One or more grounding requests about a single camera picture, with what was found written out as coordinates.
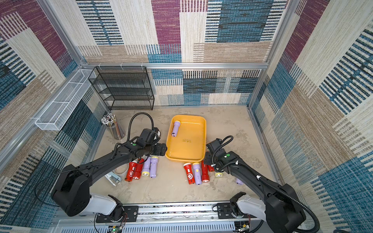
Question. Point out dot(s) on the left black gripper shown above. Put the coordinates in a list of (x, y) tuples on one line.
[(160, 152)]

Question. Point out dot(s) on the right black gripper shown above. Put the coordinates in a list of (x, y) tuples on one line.
[(209, 158)]

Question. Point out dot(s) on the red flashlight group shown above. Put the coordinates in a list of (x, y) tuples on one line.
[(205, 170), (138, 169)]

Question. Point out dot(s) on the yellow plastic storage tray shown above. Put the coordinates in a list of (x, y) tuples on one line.
[(190, 144)]

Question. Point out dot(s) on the dark red flashlight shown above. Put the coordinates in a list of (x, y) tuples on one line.
[(210, 168)]

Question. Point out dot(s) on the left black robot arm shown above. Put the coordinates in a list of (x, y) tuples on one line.
[(71, 191)]

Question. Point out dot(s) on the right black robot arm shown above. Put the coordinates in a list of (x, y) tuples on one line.
[(277, 205)]

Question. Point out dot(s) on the purple flashlight yellow head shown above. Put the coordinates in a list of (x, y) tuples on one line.
[(153, 167)]

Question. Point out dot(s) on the purple flashlight right group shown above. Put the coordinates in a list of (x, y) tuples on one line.
[(197, 173)]

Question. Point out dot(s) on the purple flashlight yellow rim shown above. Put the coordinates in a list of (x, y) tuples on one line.
[(146, 167)]

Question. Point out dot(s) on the red flashlight white logo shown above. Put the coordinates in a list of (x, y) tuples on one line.
[(189, 172)]

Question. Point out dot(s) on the red flashlight white head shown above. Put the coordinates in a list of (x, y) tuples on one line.
[(131, 170)]

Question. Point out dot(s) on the clear tape roll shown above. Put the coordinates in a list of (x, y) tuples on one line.
[(122, 170)]

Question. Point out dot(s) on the black mesh shelf rack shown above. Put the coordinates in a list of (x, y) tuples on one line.
[(123, 88)]

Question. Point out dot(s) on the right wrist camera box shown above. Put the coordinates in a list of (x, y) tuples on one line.
[(213, 145)]

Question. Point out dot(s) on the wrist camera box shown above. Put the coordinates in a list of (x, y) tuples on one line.
[(148, 137), (213, 145)]

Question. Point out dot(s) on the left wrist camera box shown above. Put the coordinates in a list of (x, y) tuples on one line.
[(148, 137)]

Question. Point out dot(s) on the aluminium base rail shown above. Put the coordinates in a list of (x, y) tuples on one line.
[(188, 217)]

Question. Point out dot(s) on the white wire wall basket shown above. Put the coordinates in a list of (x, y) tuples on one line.
[(55, 116)]

